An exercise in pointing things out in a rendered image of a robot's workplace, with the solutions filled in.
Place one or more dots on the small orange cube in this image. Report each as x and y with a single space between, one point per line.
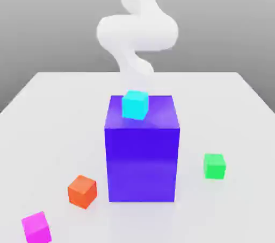
82 192

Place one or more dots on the small magenta cube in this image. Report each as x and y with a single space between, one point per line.
36 228

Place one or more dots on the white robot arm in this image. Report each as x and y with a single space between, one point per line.
137 32

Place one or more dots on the large purple box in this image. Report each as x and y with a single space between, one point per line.
141 161

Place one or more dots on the small cyan cube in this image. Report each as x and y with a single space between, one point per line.
135 106

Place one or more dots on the small green cube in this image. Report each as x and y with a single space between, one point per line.
214 166

